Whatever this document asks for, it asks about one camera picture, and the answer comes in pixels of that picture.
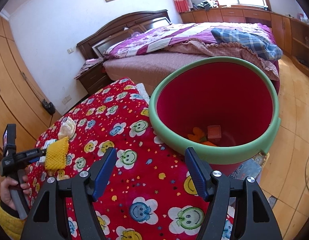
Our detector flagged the orange foam net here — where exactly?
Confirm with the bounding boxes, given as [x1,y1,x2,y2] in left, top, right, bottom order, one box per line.
[188,127,207,143]

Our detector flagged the dark wooden headboard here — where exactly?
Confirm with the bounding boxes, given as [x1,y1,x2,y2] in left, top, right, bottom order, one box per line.
[76,9,171,60]

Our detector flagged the person's left hand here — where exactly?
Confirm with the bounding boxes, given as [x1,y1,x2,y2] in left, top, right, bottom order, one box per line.
[1,175,31,211]

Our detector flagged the light wooden wardrobe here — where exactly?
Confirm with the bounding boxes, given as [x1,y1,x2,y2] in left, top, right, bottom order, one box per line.
[0,15,61,203]

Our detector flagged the red smiley printed cloth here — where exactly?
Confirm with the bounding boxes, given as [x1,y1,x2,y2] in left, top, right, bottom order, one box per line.
[27,78,235,240]

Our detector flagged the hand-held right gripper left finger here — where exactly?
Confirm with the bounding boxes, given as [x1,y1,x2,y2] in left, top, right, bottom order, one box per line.
[21,147,117,240]

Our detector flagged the dark wooden nightstand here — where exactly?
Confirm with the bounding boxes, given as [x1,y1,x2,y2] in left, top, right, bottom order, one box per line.
[77,66,112,96]

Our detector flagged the dark clothes pile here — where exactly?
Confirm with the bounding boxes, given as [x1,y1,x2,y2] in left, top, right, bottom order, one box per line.
[197,0,220,11]

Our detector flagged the person's left forearm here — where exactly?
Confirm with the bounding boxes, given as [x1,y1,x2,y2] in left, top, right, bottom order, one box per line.
[0,200,26,240]

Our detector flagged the yellow foam net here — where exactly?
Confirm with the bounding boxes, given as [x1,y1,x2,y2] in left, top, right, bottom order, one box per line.
[45,137,70,170]

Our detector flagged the red bin with green rim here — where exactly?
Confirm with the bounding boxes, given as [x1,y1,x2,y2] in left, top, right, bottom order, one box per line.
[149,56,282,178]

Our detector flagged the white tissue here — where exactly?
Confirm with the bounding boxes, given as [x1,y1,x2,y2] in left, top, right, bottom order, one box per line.
[58,119,76,139]

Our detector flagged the pink cloth on nightstand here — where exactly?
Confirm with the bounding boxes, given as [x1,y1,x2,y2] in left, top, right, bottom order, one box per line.
[74,58,105,79]

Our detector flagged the low wooden cabinet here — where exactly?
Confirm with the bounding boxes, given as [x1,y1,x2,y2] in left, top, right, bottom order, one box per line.
[180,7,309,78]

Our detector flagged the black charger on wall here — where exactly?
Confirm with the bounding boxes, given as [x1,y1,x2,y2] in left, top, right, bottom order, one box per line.
[42,99,56,115]

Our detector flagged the blue plaid cloth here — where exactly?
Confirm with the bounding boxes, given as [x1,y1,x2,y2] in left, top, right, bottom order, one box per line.
[211,27,284,61]

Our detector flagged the bed with pink sheet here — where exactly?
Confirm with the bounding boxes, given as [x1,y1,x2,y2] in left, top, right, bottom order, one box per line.
[103,51,280,98]

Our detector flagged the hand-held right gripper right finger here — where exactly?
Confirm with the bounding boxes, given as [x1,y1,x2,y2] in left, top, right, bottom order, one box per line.
[185,147,283,240]

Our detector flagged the pink frilled blanket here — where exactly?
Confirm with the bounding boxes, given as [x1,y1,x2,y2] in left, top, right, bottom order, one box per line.
[167,40,280,80]

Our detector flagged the magazines on floor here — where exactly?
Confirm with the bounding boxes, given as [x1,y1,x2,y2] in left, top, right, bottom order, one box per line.
[227,152,270,180]

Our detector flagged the orange cardboard box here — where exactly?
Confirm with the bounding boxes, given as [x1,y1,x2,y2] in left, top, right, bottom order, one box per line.
[207,125,222,140]

